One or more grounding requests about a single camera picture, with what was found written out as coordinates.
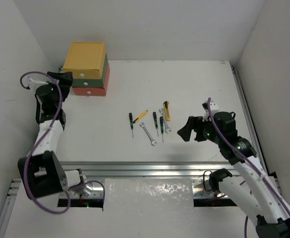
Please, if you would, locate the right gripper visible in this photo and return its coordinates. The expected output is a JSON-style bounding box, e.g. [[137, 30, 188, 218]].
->
[[177, 114, 223, 144]]

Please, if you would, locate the green drawer box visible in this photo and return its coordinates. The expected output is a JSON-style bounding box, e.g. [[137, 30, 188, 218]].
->
[[72, 55, 110, 88]]

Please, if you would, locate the green black screwdriver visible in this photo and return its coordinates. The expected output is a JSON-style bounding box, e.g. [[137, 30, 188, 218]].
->
[[159, 116, 164, 142], [128, 113, 134, 138], [153, 112, 159, 137]]

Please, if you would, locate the silver wrench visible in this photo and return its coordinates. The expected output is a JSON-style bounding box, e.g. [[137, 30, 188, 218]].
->
[[159, 108, 171, 133], [139, 122, 157, 146]]

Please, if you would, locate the large yellow utility knife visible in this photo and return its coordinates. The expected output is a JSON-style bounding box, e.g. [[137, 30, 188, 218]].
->
[[163, 101, 171, 121]]

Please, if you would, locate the slim yellow utility knife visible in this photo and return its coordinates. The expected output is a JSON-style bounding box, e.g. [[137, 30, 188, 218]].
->
[[133, 110, 148, 123]]

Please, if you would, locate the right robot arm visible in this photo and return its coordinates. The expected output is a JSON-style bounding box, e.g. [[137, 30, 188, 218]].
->
[[177, 112, 290, 238]]

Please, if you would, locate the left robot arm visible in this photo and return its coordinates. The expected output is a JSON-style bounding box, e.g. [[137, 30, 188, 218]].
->
[[17, 71, 82, 199]]

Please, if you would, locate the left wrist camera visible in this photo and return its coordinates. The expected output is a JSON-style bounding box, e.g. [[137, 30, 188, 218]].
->
[[27, 77, 48, 93]]

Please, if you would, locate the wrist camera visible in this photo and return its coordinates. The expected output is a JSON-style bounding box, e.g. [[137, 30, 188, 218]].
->
[[202, 100, 220, 118], [27, 77, 48, 93]]

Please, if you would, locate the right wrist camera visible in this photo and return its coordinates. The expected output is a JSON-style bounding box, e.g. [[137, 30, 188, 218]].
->
[[202, 100, 220, 118]]

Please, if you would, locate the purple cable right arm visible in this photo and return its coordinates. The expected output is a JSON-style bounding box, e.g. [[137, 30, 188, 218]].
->
[[207, 97, 290, 238]]

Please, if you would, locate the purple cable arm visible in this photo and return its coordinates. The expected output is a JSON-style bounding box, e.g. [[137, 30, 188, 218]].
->
[[20, 71, 105, 215], [207, 97, 290, 238]]

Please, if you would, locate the aluminium rail frame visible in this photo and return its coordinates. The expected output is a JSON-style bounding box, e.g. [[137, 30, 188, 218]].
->
[[0, 63, 282, 238]]

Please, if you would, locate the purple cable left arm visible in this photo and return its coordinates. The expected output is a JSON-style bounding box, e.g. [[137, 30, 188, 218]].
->
[[20, 71, 105, 215]]

